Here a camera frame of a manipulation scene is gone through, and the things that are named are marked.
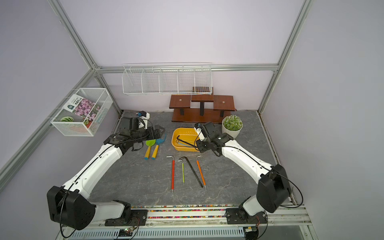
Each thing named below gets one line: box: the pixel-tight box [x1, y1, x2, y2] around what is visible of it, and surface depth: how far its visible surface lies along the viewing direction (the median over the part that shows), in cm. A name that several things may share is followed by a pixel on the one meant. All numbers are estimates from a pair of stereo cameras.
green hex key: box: [177, 160, 185, 186], surface depth 91 cm
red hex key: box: [166, 155, 176, 193], surface depth 91 cm
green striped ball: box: [60, 116, 74, 122], surface depth 72 cm
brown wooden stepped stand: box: [169, 94, 237, 124], surface depth 111 cm
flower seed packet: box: [62, 94, 102, 123], surface depth 75 cm
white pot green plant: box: [221, 114, 243, 139], surface depth 98 cm
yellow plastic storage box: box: [171, 127, 200, 152], surface depth 104 cm
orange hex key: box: [196, 155, 207, 189], surface depth 90 cm
